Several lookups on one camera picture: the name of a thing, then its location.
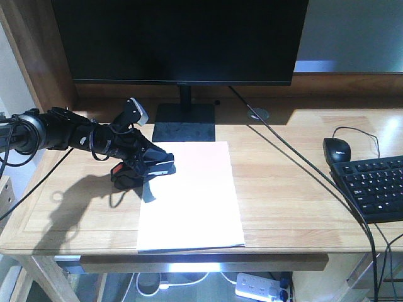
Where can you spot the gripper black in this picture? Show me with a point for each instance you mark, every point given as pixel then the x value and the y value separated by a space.
pixel 128 145

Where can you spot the black stapler orange label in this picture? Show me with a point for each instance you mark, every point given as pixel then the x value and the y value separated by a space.
pixel 123 177

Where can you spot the white paper stack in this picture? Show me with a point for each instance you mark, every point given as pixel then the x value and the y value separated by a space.
pixel 194 208

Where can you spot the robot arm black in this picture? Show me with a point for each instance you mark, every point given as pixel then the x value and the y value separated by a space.
pixel 59 129

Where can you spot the wooden desk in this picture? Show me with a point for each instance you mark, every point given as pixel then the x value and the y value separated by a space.
pixel 290 220

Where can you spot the black computer monitor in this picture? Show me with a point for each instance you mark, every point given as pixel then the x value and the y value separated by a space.
pixel 182 43

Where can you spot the white power strip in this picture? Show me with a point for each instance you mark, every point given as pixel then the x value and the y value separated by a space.
pixel 260 288

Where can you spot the black computer mouse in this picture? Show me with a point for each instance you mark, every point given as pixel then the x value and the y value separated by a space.
pixel 336 150

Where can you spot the black keyboard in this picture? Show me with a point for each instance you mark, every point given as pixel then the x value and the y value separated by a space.
pixel 373 185

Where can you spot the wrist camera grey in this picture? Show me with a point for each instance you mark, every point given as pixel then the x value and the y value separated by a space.
pixel 135 112

